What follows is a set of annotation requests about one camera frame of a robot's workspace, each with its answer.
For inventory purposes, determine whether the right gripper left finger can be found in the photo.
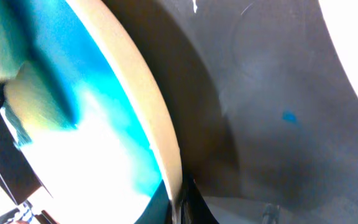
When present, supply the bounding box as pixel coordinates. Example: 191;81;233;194
135;181;170;224

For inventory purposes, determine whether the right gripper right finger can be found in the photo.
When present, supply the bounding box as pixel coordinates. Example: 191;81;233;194
180;175;219;224

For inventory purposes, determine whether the green yellow sponge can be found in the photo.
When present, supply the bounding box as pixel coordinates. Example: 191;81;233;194
0;1;73;146

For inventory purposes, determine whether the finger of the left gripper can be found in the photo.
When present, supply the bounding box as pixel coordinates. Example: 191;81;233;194
0;115;41;205

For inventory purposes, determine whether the dark grey serving tray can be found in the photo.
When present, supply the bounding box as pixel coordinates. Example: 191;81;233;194
106;1;358;223

